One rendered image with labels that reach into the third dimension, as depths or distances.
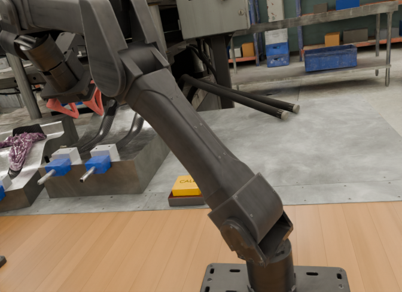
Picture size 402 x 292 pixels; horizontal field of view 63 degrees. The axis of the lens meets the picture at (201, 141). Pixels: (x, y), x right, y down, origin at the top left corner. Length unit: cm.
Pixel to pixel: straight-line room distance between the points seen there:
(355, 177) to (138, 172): 48
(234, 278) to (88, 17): 41
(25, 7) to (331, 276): 61
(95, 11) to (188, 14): 111
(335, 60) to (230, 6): 305
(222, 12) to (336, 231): 112
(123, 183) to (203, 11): 94
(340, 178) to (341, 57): 373
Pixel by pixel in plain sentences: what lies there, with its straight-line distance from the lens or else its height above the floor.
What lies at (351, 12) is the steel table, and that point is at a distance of 420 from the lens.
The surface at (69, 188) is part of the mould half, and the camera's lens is 89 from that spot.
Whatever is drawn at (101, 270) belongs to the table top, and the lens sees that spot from 62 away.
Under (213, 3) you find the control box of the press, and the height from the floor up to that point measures 120.
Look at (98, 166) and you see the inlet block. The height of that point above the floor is 89.
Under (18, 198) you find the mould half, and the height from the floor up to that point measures 83.
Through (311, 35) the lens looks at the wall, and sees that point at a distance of 734.
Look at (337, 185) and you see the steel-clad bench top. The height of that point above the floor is 80.
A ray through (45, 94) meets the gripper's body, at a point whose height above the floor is 107.
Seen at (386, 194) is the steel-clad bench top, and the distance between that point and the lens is 71.
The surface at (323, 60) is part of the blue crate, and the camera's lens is 442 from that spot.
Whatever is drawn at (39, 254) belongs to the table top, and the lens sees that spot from 73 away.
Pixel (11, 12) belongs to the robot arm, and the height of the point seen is 123.
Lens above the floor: 117
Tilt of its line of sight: 21 degrees down
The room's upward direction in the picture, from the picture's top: 11 degrees counter-clockwise
